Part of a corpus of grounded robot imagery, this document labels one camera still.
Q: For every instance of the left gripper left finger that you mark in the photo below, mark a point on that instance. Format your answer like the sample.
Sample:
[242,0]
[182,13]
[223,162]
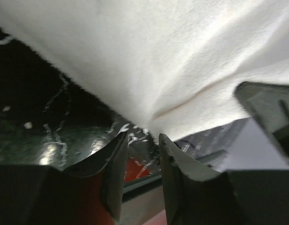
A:
[86,193]

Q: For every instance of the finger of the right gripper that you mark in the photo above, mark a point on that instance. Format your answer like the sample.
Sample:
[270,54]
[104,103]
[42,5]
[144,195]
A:
[268,105]

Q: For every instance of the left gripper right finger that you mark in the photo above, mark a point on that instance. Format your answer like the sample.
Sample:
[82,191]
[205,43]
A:
[195,194]

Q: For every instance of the white towel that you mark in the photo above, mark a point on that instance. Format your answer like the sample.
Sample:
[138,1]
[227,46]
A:
[170,66]

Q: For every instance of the black marble pattern mat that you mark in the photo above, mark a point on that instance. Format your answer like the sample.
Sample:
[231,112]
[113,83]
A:
[46,119]

